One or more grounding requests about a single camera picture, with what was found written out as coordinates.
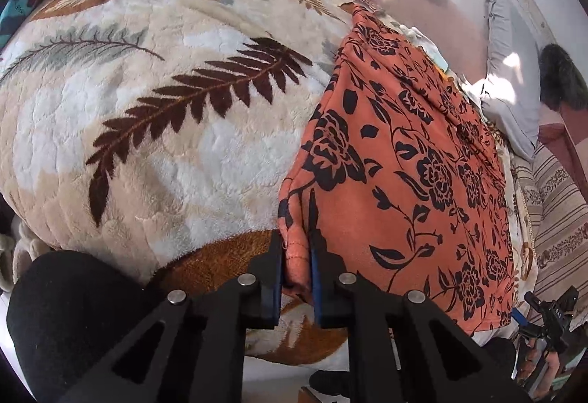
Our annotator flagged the pink headboard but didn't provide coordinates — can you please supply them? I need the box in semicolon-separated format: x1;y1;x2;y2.
537;102;588;192

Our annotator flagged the leaf print fleece blanket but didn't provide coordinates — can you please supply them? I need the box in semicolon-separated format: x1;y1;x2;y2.
0;0;534;367

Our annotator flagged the person's right hand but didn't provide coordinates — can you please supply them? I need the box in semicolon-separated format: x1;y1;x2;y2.
519;336;562;390

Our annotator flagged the small white teal packet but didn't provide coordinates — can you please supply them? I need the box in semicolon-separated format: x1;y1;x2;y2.
413;29;453;75

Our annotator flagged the teal patterned cloth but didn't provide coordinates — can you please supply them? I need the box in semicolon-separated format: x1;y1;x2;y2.
0;0;51;46

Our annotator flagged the striped beige cover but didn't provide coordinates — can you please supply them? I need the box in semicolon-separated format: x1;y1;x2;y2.
510;141;588;339

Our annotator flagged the orange black floral cloth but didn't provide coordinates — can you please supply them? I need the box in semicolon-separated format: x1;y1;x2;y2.
278;4;517;336

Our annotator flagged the person's black clothed leg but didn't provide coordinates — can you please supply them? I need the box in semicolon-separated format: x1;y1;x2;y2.
7;251;184;403

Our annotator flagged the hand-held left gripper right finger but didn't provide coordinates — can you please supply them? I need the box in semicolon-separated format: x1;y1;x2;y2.
309;189;534;403

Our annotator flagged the grey pillow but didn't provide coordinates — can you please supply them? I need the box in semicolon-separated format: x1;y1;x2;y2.
478;0;543;160

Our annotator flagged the dark furry cloth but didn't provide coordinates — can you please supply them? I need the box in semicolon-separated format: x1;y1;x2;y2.
538;44;588;112

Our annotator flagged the pink bed sheet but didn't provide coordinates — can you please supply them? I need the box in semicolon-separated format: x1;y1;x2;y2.
340;0;490;82

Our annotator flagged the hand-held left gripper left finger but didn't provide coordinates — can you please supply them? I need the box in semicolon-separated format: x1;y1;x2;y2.
60;229;283;403

